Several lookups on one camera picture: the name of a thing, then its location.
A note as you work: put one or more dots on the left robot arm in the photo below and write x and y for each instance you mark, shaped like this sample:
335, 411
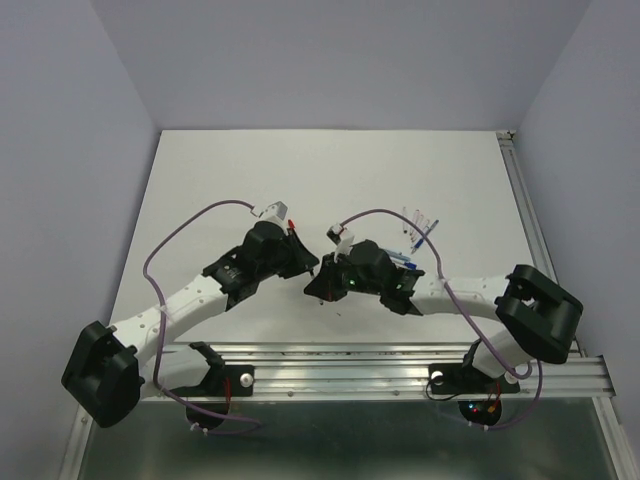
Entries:
103, 373

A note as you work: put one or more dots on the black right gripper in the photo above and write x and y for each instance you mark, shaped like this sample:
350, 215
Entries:
324, 285

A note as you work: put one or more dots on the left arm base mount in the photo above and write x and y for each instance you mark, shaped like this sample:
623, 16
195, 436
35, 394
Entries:
205, 384

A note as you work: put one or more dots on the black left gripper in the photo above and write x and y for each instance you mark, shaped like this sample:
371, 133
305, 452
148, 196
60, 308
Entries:
300, 257

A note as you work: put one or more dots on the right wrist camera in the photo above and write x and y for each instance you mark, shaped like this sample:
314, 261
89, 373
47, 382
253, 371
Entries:
342, 238

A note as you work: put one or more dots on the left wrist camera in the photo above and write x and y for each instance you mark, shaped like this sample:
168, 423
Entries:
275, 212

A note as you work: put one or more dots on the light blue highlighter pen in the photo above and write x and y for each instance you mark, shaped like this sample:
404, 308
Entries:
398, 255

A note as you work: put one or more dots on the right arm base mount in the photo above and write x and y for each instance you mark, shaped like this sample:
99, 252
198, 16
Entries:
479, 395

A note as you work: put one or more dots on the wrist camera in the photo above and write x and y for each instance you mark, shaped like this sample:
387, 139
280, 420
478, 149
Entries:
342, 238
275, 212

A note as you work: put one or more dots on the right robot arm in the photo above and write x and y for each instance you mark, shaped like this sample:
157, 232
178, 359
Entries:
521, 317

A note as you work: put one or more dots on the aluminium right rail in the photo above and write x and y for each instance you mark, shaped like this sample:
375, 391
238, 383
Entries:
536, 243

